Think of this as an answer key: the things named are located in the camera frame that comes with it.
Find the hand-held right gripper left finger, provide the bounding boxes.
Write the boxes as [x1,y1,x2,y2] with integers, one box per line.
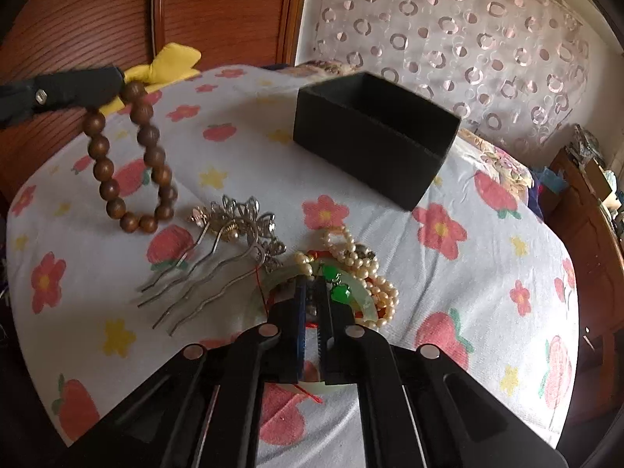
[58,276,316,468]

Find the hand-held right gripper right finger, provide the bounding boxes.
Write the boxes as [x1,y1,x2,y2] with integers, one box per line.
[315,278,572,468]

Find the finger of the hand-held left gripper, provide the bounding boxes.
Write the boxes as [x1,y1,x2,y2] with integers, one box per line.
[0,65,124,130]

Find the red cord green bead bracelet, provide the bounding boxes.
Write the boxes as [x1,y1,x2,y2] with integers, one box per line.
[258,250,395,405]

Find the pale green jade bangle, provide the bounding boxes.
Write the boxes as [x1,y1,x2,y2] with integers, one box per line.
[252,263,379,397]

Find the brown wooden bead bracelet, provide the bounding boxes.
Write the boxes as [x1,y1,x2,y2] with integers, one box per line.
[82,80,179,235]

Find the cream pearl necklace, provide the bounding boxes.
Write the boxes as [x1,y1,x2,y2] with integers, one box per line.
[321,227,400,328]

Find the silver flower hair comb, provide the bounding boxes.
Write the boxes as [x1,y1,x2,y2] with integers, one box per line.
[137,194,289,337]

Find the black box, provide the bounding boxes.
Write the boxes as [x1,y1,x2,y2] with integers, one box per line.
[292,71,462,211]

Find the brown wooden slatted wardrobe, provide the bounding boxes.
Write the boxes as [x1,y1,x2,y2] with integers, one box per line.
[0,0,313,208]

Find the yellow plush toy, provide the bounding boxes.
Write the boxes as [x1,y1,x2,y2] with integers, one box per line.
[104,43,202,114]

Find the blue paper bag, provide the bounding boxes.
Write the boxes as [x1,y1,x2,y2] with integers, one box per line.
[533,166,569,197]

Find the brown wooden side cabinet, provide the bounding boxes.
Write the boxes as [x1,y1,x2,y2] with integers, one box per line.
[547,146,624,432]

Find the stack of magazines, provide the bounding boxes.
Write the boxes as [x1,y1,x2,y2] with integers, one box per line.
[571,124,606,161]

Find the sheer circle pattern wall curtain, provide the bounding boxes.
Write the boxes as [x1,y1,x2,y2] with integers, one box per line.
[296,0,594,167]

